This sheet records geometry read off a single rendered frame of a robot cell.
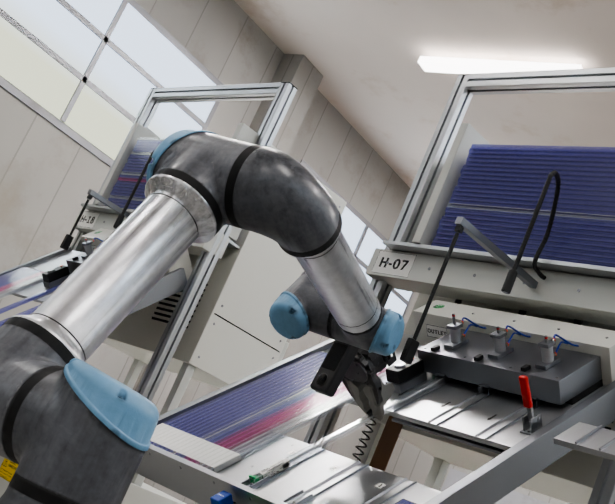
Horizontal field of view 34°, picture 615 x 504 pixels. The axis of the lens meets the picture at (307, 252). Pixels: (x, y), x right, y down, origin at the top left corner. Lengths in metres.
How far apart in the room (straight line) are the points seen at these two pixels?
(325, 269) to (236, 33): 6.38
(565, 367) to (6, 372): 1.10
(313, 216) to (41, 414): 0.45
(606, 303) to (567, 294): 0.09
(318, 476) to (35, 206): 5.12
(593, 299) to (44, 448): 1.26
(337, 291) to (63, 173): 5.39
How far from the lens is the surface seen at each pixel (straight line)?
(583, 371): 1.92
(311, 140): 8.48
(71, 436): 1.07
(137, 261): 1.26
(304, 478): 1.74
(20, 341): 1.18
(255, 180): 1.30
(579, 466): 2.12
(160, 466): 1.90
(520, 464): 1.74
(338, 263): 1.42
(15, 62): 6.51
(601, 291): 2.05
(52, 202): 6.77
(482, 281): 2.21
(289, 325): 1.67
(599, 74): 2.41
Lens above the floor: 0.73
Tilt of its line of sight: 14 degrees up
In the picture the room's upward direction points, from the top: 24 degrees clockwise
